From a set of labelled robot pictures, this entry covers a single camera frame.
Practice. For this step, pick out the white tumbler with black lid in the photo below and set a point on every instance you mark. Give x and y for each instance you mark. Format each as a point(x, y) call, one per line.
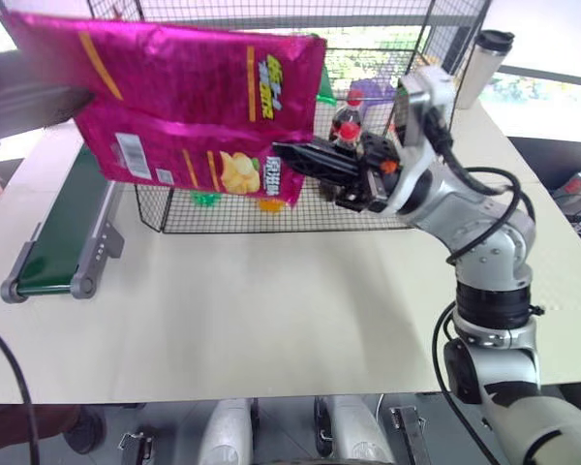
point(481, 72)

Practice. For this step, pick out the magenta potato chip bag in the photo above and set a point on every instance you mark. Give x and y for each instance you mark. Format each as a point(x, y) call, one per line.
point(174, 82)

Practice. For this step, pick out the dark side table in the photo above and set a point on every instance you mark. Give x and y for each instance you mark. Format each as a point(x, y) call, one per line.
point(547, 160)

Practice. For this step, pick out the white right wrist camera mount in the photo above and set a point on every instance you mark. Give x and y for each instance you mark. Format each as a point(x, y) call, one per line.
point(431, 87)

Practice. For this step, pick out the metal table frame bracket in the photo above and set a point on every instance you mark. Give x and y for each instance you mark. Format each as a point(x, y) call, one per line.
point(138, 448)
point(411, 431)

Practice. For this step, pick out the black shoe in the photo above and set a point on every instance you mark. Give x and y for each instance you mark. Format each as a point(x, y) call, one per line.
point(87, 431)

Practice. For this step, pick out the green belt conveyor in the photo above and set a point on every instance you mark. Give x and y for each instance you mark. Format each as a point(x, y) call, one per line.
point(63, 232)

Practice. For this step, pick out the small green wrapper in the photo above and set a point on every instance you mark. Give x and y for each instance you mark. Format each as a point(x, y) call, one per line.
point(205, 198)

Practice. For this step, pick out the green snack bag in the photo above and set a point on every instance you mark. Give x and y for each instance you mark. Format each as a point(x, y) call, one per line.
point(325, 87)

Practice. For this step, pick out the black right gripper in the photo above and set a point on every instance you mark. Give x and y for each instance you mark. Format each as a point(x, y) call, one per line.
point(375, 150)

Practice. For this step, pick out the white rounded robot leg cover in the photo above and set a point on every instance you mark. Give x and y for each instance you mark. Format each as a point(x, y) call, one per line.
point(227, 431)
point(358, 431)

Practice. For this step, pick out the cola bottle with red cap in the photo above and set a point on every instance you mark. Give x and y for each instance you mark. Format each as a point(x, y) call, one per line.
point(351, 131)
point(348, 114)

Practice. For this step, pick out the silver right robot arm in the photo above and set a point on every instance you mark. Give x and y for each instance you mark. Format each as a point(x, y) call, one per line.
point(494, 271)

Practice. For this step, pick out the small orange packet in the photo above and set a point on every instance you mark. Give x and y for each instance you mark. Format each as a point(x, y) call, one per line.
point(271, 206)

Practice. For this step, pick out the grey device with red display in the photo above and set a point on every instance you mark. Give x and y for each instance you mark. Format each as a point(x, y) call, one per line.
point(576, 186)

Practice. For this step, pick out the purple snack packet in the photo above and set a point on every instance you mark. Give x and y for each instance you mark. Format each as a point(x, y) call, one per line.
point(373, 88)

